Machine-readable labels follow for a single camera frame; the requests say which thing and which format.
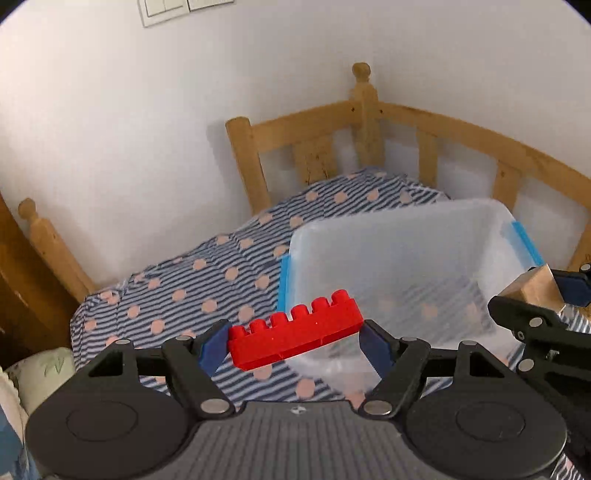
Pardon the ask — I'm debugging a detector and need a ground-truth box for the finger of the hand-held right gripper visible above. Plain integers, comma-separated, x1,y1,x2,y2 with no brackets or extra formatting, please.
551,263,591,307
488,295,591,385

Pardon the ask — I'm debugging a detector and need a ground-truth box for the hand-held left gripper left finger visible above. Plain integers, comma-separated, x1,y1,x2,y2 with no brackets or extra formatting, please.
88,320,234,420

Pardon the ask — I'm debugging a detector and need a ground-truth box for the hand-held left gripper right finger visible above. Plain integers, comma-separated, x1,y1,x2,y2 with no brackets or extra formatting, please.
359,320,509,419

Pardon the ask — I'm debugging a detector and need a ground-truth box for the brown wooden block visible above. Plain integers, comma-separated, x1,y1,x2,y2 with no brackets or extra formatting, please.
499,264,567,315

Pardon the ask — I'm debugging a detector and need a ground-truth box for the red toy building block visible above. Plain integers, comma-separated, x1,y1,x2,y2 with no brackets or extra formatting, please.
228,289,363,371

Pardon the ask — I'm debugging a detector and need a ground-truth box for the clear plastic storage box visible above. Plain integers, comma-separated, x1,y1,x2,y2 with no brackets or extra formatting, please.
277,198,546,401

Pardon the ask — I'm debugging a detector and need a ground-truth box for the striped dotted bed sheet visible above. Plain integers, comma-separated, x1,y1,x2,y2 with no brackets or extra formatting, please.
69,168,591,480

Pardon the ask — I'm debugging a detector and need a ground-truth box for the floral white pillow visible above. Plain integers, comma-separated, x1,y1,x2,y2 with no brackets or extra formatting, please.
0,347,75,480

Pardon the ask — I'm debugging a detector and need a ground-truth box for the dark wooden cabinet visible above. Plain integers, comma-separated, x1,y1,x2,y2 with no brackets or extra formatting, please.
0,193,80,370

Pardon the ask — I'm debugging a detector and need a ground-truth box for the wooden bed frame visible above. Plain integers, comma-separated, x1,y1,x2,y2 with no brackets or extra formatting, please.
17,62,591,319

